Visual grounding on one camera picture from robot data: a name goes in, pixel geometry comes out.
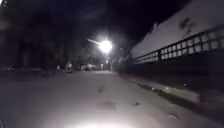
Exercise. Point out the street lamp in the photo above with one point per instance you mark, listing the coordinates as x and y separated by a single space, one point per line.
105 46

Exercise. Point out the grey road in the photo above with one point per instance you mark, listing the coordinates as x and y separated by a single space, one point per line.
93 103

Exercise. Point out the pale kerb strip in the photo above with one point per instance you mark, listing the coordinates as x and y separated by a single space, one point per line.
166 89

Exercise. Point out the pale wall with grille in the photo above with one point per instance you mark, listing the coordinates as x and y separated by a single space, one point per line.
186 40

